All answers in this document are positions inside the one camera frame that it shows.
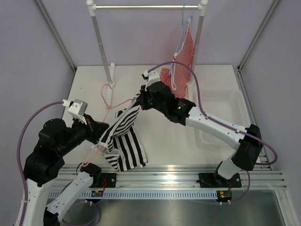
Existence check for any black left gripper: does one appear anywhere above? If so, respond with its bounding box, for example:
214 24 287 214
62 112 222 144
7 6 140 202
57 113 110 156

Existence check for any black white striped tank top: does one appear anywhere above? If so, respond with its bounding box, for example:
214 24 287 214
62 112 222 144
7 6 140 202
97 105 148 171

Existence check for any pink wire hanger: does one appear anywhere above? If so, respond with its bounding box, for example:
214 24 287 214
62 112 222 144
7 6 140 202
82 83 136 167

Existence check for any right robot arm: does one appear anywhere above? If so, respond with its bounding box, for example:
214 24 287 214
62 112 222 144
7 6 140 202
136 81 262 188

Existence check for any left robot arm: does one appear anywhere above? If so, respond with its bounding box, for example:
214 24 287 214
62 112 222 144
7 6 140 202
15 114 109 226

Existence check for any red white striped tank top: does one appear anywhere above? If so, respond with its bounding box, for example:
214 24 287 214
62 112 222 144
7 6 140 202
160 23 195 98

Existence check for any white metal clothes rack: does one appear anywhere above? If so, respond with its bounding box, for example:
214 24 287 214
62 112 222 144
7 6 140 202
86 0 208 107

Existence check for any white plastic perforated basket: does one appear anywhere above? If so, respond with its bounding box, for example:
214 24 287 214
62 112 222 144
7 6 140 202
195 88 256 145

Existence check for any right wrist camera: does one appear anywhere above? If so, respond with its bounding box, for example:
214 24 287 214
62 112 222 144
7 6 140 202
142 71 161 90

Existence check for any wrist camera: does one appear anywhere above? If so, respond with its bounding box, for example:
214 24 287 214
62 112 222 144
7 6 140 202
142 71 161 90
62 99 88 125

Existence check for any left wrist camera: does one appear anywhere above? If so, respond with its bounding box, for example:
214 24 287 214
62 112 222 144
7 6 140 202
62 99 88 125

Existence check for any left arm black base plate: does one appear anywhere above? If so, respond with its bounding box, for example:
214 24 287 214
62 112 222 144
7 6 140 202
90 173 117 188

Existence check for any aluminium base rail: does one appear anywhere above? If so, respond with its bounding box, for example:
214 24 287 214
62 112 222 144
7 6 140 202
51 164 287 192

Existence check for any light blue wire hanger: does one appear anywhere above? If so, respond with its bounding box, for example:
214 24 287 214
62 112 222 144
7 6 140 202
169 5 193 76

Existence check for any white slotted cable duct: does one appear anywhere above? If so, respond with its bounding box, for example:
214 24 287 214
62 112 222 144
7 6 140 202
47 190 218 200

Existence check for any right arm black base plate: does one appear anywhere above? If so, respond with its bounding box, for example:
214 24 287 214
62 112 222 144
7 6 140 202
197 173 242 188

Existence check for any aluminium enclosure frame rail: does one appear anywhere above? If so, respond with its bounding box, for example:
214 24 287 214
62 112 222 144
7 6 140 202
232 0 283 165

